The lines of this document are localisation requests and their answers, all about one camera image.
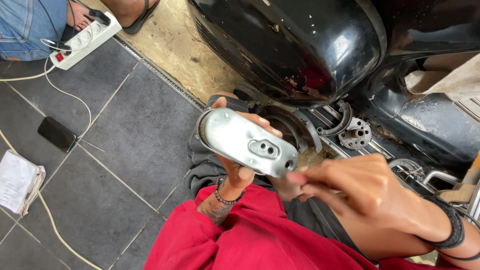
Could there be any person's left hand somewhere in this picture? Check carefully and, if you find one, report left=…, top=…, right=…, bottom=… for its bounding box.
left=211, top=96, right=284, bottom=197

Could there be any person's right hand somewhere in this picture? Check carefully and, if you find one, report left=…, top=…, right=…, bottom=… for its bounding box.
left=268, top=152, right=437, bottom=242

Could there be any silver oval metal cover plate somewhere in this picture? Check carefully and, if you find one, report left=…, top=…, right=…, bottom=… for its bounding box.
left=195, top=107, right=299, bottom=178

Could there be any dark curved brake backing plate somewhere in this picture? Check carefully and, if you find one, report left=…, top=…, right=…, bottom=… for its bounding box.
left=255, top=105, right=323, bottom=155

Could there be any round metal wheel hub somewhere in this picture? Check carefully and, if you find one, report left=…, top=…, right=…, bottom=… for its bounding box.
left=338, top=117, right=373, bottom=151

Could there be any curved silver brake shoe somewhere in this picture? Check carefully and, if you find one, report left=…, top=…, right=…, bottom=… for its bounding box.
left=317, top=99, right=353, bottom=137

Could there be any red shirt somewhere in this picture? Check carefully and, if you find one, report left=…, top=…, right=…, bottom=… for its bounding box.
left=143, top=184, right=467, bottom=270

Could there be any chrome metal bar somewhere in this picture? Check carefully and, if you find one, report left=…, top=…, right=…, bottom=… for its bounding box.
left=422, top=170, right=463, bottom=187

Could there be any black scooter body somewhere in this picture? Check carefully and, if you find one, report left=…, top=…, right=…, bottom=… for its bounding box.
left=347, top=0, right=480, bottom=179

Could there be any black scooter side panel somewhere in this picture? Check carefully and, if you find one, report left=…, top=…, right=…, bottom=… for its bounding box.
left=186, top=0, right=388, bottom=109

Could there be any thick black woven wristband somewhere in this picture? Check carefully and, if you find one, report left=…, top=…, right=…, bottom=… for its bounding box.
left=415, top=195, right=466, bottom=251

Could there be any brown wooden piece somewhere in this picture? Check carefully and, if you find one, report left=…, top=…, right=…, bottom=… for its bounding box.
left=435, top=149, right=480, bottom=205

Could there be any beige crumpled paper sheet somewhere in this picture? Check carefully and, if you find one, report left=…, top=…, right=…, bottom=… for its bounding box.
left=404, top=52, right=480, bottom=104

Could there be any metal floor track strip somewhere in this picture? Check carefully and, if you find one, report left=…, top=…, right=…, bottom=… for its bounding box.
left=112, top=34, right=206, bottom=112

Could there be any black sandal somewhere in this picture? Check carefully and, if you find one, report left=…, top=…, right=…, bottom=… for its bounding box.
left=122, top=0, right=161, bottom=35

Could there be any black smartphone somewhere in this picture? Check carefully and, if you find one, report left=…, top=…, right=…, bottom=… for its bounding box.
left=37, top=116, right=78, bottom=153

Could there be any white power strip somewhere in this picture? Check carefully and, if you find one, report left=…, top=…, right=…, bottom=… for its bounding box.
left=49, top=11, right=123, bottom=71

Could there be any black plug adapter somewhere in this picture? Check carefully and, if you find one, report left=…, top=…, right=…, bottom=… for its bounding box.
left=88, top=8, right=112, bottom=27

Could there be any worn paper notebook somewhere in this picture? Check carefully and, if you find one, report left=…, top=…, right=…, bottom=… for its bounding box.
left=0, top=149, right=47, bottom=218

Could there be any dark beaded bracelet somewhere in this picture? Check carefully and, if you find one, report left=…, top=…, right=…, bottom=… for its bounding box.
left=214, top=176, right=246, bottom=206

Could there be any chrome curved bracket with spring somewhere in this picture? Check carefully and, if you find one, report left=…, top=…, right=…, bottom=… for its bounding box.
left=388, top=157, right=427, bottom=182

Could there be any thin black wrist cord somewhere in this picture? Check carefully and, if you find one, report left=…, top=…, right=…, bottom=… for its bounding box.
left=436, top=248, right=480, bottom=262

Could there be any thin white cable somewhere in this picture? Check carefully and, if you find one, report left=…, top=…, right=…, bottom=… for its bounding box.
left=39, top=35, right=93, bottom=142

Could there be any thick cream cable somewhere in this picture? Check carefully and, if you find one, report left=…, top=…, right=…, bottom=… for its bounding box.
left=0, top=64, right=104, bottom=270

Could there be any black plug with cable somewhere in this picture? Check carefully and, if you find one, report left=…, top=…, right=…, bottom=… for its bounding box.
left=37, top=0, right=76, bottom=57

